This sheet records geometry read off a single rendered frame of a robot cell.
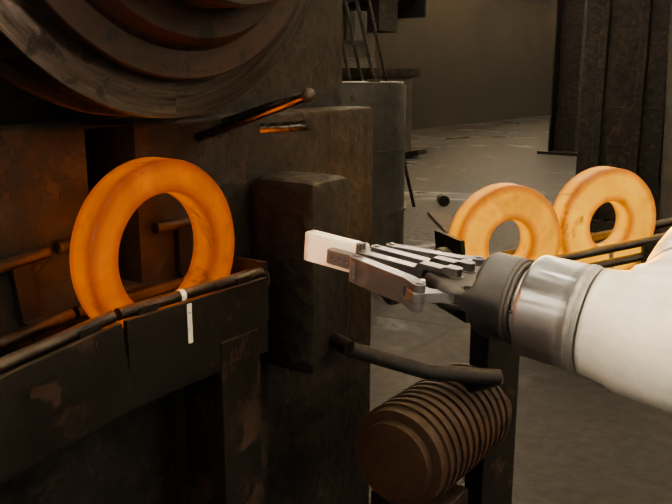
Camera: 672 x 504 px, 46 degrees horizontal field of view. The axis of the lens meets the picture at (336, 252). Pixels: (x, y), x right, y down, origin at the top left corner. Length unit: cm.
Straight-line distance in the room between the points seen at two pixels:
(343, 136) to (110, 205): 47
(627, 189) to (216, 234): 58
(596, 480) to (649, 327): 139
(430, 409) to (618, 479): 109
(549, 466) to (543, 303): 139
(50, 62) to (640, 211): 79
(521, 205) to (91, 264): 56
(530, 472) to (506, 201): 106
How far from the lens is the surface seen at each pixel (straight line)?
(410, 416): 94
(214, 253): 82
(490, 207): 101
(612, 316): 62
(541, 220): 106
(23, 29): 65
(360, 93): 341
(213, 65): 76
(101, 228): 72
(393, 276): 69
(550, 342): 65
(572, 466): 203
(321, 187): 91
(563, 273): 65
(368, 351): 94
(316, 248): 79
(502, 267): 67
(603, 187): 110
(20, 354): 68
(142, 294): 82
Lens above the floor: 92
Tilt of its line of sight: 13 degrees down
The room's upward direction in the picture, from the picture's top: straight up
